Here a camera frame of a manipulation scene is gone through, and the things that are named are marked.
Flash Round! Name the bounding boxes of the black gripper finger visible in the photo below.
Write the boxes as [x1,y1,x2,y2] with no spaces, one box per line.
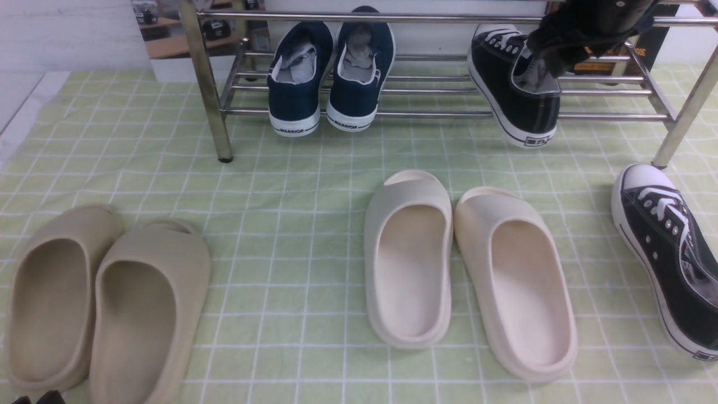
[35,389,65,404]

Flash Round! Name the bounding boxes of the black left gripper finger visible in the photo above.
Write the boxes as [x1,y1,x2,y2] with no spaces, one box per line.
[12,396,31,404]

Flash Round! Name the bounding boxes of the black canvas sneaker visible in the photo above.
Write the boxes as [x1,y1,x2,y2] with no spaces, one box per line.
[611,163,717,361]
[467,24,561,149]

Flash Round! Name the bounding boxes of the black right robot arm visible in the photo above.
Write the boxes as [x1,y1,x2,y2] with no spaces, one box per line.
[54,1,656,403]

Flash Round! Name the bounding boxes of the metal shoe rack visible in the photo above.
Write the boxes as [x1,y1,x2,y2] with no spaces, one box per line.
[178,0,718,169]

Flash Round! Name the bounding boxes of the tan left foam slide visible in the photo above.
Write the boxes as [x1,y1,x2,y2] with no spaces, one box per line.
[3,204,124,393]

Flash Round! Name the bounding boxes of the tan foam slide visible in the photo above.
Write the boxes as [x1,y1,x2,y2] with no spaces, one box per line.
[88,218,212,403]
[3,204,124,393]

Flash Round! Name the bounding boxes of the tan right foam slide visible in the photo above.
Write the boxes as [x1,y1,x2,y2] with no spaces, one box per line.
[88,218,212,403]

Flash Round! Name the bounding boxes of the green checkered floor cloth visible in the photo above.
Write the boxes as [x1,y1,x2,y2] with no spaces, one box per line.
[1,71,716,403]

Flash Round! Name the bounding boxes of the photo poster board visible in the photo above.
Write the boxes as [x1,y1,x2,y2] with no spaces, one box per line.
[131,1,271,82]

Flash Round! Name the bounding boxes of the cream left foam slide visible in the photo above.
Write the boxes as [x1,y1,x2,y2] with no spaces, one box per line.
[363,169,453,350]

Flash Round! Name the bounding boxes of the cream foam slide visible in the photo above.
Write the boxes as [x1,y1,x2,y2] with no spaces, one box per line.
[363,169,453,350]
[454,187,578,383]

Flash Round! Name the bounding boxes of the navy left canvas sneaker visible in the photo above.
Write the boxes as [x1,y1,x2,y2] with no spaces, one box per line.
[266,21,334,138]

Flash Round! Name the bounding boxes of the navy canvas sneaker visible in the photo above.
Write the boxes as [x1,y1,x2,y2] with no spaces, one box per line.
[326,21,397,133]
[266,21,334,138]

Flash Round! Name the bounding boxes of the navy right canvas sneaker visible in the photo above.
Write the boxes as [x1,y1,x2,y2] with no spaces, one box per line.
[326,21,397,133]

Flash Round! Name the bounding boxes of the cream right foam slide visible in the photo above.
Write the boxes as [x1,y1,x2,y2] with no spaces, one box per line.
[454,187,578,383]

